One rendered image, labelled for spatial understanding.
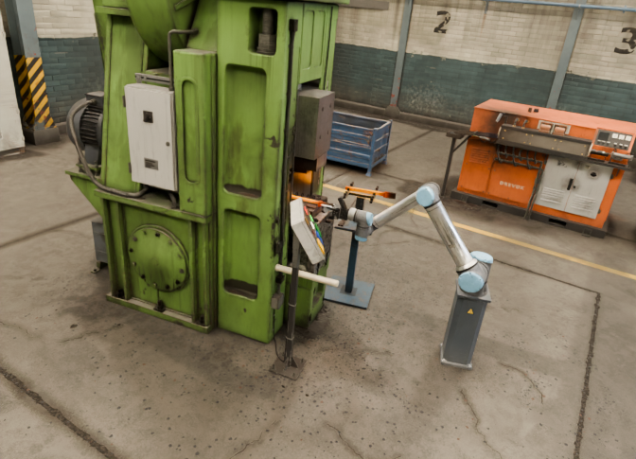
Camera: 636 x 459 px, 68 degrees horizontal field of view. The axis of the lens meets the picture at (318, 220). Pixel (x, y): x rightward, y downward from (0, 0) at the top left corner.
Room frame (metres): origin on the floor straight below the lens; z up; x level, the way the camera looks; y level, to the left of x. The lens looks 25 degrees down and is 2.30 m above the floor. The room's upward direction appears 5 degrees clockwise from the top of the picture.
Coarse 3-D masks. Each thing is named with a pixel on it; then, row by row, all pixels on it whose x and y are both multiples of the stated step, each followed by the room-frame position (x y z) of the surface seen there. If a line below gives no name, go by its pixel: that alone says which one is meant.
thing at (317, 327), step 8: (328, 304) 3.32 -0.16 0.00; (320, 312) 3.18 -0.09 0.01; (328, 312) 3.20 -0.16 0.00; (320, 320) 3.08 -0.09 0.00; (328, 320) 3.10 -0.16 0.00; (296, 328) 2.95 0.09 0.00; (304, 328) 2.96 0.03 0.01; (312, 328) 2.97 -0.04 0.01; (320, 328) 2.98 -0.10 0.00; (304, 336) 2.87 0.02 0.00; (312, 336) 2.88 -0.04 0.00
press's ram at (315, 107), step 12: (300, 96) 2.99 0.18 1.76; (312, 96) 3.00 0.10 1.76; (324, 96) 3.04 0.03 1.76; (300, 108) 2.99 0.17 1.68; (312, 108) 2.96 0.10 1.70; (324, 108) 3.05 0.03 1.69; (300, 120) 2.99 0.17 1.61; (312, 120) 2.96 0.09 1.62; (324, 120) 3.07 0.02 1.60; (300, 132) 2.98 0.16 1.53; (312, 132) 2.96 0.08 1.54; (324, 132) 3.09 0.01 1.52; (300, 144) 2.98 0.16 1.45; (312, 144) 2.96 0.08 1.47; (324, 144) 3.11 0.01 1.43; (300, 156) 2.98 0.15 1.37; (312, 156) 2.95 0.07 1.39
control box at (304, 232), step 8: (296, 200) 2.69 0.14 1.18; (296, 208) 2.56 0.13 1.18; (304, 208) 2.57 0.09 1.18; (296, 216) 2.46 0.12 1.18; (304, 216) 2.44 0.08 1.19; (296, 224) 2.36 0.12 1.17; (304, 224) 2.37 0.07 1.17; (296, 232) 2.36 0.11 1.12; (304, 232) 2.37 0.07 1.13; (304, 240) 2.37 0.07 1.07; (312, 240) 2.37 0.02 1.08; (304, 248) 2.37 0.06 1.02; (312, 248) 2.37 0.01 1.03; (312, 256) 2.37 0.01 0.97; (320, 256) 2.38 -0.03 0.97
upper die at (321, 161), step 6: (294, 156) 3.05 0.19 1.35; (324, 156) 3.13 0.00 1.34; (294, 162) 3.05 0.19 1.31; (300, 162) 3.03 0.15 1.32; (306, 162) 3.02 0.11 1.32; (312, 162) 3.01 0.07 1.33; (318, 162) 3.03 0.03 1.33; (324, 162) 3.14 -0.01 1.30; (306, 168) 3.02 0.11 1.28; (312, 168) 3.00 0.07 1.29; (318, 168) 3.04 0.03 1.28
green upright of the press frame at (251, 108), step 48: (240, 0) 2.85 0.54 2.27; (288, 0) 2.78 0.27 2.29; (240, 48) 2.85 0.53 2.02; (288, 48) 2.80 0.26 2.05; (240, 96) 2.90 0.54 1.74; (240, 144) 2.89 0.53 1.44; (240, 192) 2.86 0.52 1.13; (288, 192) 2.94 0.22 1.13; (240, 240) 2.88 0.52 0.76; (240, 288) 2.88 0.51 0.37
